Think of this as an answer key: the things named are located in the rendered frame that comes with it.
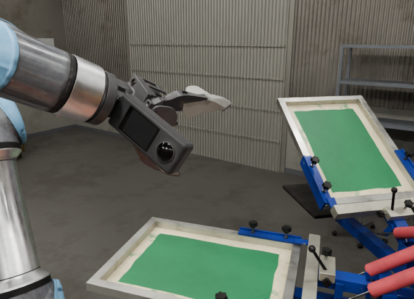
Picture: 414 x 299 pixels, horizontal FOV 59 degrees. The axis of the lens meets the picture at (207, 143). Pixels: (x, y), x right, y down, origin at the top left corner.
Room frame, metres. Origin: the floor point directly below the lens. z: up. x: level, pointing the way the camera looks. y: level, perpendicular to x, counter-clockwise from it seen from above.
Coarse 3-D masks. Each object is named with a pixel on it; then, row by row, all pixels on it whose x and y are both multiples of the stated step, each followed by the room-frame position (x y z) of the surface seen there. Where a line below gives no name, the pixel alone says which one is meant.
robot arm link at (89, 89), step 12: (84, 60) 0.45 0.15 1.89; (84, 72) 0.43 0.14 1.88; (96, 72) 0.44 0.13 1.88; (84, 84) 0.42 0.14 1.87; (96, 84) 0.43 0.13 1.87; (72, 96) 0.41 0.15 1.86; (84, 96) 0.42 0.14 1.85; (96, 96) 0.43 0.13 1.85; (60, 108) 0.46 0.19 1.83; (72, 108) 0.42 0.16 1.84; (84, 108) 0.43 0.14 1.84; (96, 108) 0.43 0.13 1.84; (84, 120) 0.44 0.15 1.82
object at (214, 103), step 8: (192, 88) 0.57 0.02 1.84; (200, 88) 0.57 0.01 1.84; (208, 96) 0.54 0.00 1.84; (216, 96) 0.55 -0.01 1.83; (184, 104) 0.51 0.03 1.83; (192, 104) 0.52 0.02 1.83; (200, 104) 0.53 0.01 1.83; (208, 104) 0.53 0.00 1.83; (216, 104) 0.54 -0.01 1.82; (224, 104) 0.55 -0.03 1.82; (184, 112) 0.52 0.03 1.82; (192, 112) 0.52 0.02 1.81; (200, 112) 0.53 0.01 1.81
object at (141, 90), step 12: (108, 72) 0.48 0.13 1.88; (108, 84) 0.45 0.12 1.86; (120, 84) 0.52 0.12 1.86; (132, 84) 0.54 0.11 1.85; (144, 84) 0.52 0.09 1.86; (156, 84) 0.57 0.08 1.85; (108, 96) 0.44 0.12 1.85; (120, 96) 0.48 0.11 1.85; (144, 96) 0.50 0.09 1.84; (156, 96) 0.56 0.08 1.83; (108, 108) 0.45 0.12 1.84; (156, 108) 0.49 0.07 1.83; (168, 108) 0.50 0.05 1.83; (96, 120) 0.45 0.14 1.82; (168, 120) 0.50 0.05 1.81; (132, 144) 0.49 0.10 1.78
